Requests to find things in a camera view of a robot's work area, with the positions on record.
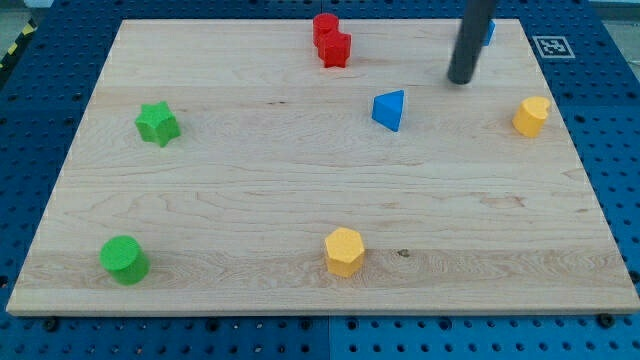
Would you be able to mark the yellow hexagon block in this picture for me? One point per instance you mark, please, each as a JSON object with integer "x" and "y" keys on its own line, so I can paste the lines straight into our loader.
{"x": 344, "y": 252}

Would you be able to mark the white fiducial marker tag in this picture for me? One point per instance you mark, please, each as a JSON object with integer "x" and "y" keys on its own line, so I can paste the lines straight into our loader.
{"x": 553, "y": 47}

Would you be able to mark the red star block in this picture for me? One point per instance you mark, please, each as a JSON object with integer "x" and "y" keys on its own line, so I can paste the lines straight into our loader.
{"x": 334, "y": 48}

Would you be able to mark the yellow heart block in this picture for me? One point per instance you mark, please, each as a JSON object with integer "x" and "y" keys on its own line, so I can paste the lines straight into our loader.
{"x": 531, "y": 115}

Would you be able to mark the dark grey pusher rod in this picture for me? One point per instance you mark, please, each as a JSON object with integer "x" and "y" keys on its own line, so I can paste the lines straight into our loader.
{"x": 469, "y": 41}

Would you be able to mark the green cylinder block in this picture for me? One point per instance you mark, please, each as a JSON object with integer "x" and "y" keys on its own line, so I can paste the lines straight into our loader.
{"x": 124, "y": 259}

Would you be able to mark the light wooden board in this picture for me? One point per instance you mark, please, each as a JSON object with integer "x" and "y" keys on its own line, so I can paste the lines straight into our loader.
{"x": 459, "y": 213}

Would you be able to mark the red cylinder block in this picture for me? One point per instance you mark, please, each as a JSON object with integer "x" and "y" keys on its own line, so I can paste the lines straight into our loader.
{"x": 322, "y": 24}

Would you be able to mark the black yellow hazard tape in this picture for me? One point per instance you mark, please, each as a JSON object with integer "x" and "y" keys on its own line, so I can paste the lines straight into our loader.
{"x": 17, "y": 48}

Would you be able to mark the blue cube block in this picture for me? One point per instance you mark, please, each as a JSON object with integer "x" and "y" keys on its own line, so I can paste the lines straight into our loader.
{"x": 490, "y": 32}

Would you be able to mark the blue triangle block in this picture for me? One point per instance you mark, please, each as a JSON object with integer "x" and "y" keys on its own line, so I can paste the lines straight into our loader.
{"x": 388, "y": 108}

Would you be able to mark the green star block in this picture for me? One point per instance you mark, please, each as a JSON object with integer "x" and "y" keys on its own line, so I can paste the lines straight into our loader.
{"x": 156, "y": 123}

